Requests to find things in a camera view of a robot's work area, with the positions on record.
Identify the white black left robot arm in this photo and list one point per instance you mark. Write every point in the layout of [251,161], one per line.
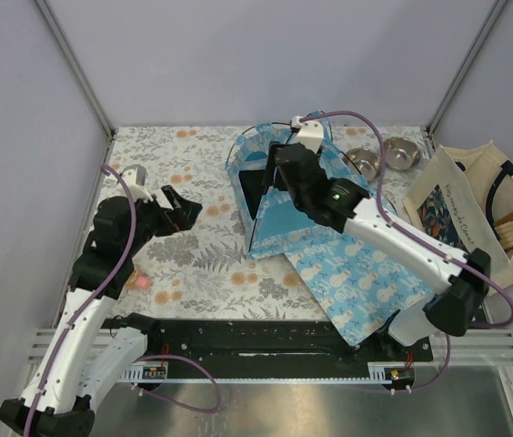
[67,389]

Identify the left steel pet bowl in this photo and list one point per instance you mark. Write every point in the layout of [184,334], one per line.
[365,162]

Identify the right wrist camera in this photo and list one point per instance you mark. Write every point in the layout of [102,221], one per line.
[310,134]

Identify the blue snowman pet tent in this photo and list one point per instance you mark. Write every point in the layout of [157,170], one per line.
[272,224]

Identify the pink pet toy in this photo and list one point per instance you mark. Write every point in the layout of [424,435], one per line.
[138,281]

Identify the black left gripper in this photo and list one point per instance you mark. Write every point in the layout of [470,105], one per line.
[182,217]

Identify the beige canvas tote bag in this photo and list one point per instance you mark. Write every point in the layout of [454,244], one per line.
[460,197]

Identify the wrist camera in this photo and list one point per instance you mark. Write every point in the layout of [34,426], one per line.
[135,178]
[310,134]

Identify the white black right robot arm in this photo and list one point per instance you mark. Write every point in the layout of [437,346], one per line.
[458,279]

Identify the right steel pet bowl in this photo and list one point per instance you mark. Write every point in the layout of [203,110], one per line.
[402,154]

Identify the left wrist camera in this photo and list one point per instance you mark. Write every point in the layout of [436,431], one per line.
[135,178]

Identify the floral white tablecloth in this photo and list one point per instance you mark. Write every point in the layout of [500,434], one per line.
[204,273]

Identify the white slotted cable duct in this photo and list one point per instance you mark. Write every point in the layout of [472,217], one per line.
[260,368]

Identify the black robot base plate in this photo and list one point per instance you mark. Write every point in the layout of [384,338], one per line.
[197,341]

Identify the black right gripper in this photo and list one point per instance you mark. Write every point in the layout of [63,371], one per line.
[272,165]

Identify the blue snowman tent mat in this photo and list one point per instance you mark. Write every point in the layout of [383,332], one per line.
[358,287]

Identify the steel pet bowl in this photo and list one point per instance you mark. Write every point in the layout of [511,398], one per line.
[402,154]
[365,162]

